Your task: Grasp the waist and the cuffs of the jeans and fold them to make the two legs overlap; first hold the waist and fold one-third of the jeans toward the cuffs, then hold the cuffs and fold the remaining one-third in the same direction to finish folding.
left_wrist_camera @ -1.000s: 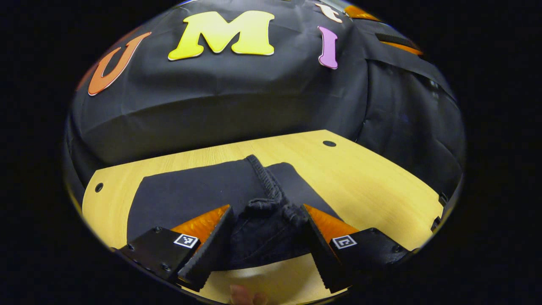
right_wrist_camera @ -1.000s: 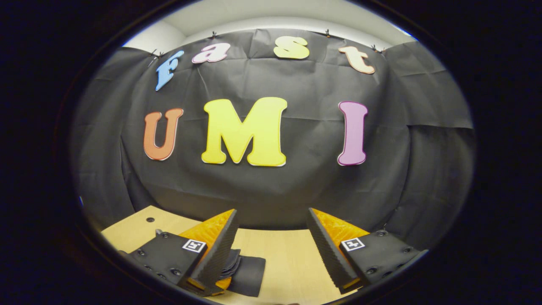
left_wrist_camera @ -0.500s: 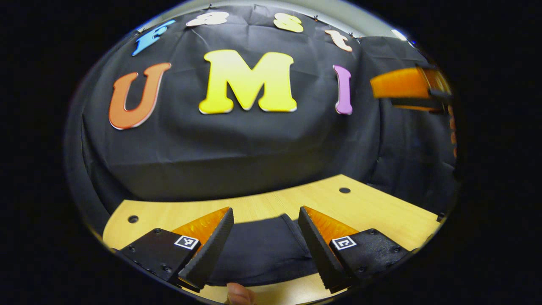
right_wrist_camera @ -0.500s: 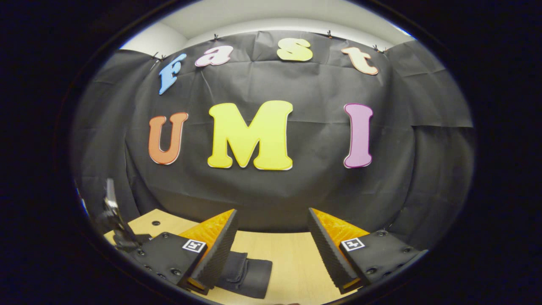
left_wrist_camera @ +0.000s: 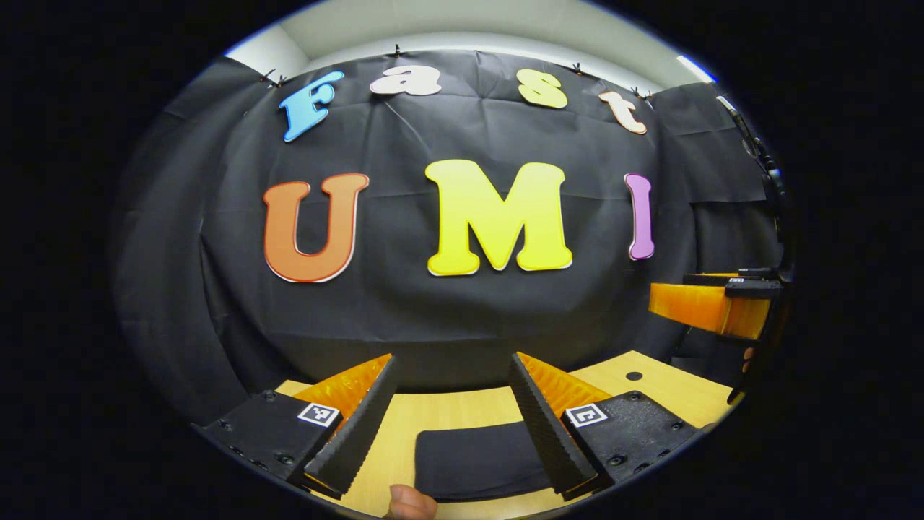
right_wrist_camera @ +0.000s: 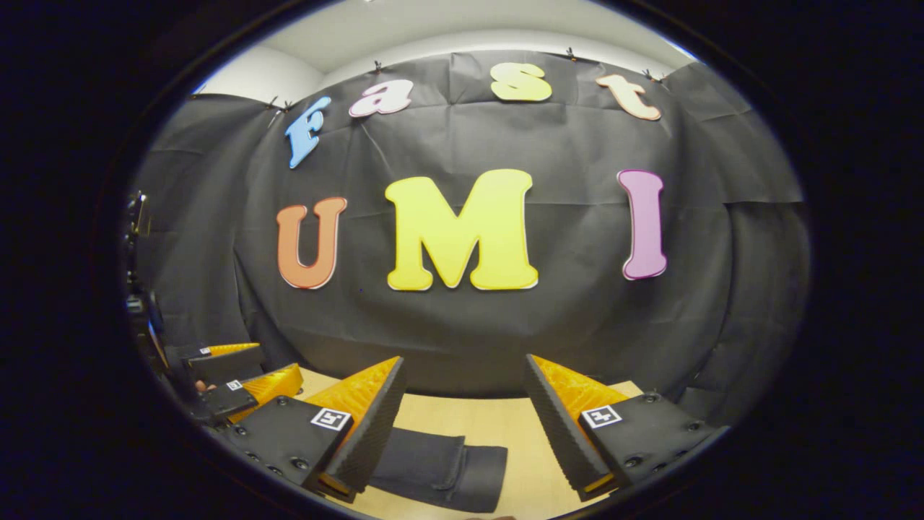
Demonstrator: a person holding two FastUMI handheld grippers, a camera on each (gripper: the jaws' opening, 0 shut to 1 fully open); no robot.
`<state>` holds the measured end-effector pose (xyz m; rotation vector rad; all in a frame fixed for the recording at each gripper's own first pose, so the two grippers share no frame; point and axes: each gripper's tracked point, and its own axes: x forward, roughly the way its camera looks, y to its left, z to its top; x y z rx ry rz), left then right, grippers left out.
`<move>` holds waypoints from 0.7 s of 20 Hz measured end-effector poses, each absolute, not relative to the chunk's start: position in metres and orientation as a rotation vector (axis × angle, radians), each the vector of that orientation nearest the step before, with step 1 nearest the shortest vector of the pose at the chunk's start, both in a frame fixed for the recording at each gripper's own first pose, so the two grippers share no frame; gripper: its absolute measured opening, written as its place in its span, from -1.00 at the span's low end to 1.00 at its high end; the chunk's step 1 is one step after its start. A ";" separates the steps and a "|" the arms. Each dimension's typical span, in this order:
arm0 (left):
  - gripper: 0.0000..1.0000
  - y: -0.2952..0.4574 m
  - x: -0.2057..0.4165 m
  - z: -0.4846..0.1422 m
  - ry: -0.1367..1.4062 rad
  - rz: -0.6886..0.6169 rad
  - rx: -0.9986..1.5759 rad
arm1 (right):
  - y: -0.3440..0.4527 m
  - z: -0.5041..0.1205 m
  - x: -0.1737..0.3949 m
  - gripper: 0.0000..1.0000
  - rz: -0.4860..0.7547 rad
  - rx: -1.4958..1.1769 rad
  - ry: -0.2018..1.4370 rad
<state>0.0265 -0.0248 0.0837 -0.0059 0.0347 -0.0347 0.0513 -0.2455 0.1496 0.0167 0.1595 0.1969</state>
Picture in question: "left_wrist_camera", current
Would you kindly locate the black jeans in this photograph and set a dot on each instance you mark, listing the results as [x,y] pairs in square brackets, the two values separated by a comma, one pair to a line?
[476,462]

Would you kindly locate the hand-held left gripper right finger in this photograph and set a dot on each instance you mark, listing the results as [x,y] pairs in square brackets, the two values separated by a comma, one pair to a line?
[545,426]

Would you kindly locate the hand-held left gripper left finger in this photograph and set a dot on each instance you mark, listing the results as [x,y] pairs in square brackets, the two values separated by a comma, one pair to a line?
[361,426]

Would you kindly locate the black backdrop cloth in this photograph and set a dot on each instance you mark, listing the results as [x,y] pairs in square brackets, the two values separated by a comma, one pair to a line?
[433,318]

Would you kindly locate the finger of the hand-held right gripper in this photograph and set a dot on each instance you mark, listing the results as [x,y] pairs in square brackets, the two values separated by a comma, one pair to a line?
[693,307]
[758,274]

